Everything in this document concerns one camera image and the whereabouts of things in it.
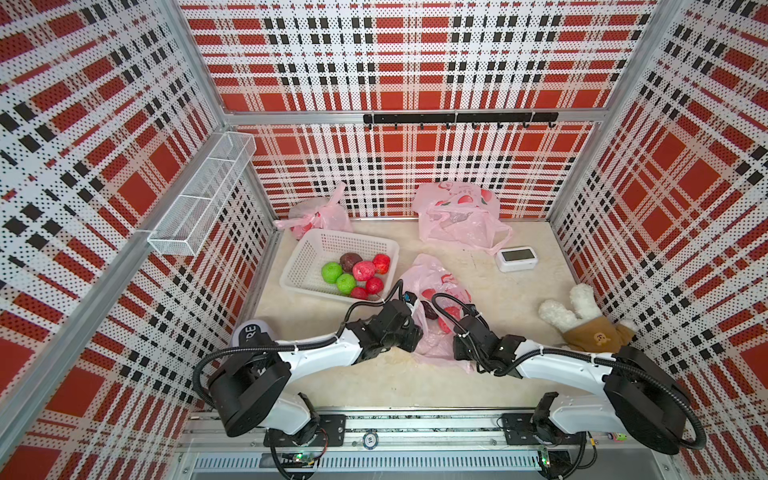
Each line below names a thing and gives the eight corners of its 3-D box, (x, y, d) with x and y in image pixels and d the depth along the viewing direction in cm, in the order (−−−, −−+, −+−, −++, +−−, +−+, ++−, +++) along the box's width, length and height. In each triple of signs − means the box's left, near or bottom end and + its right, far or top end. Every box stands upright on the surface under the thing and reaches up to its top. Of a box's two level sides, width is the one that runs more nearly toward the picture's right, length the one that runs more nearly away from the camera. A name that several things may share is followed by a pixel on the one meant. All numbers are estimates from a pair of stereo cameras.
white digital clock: (499, 271, 107) (502, 264, 104) (494, 254, 112) (497, 246, 109) (536, 271, 107) (540, 264, 104) (530, 253, 112) (534, 246, 109)
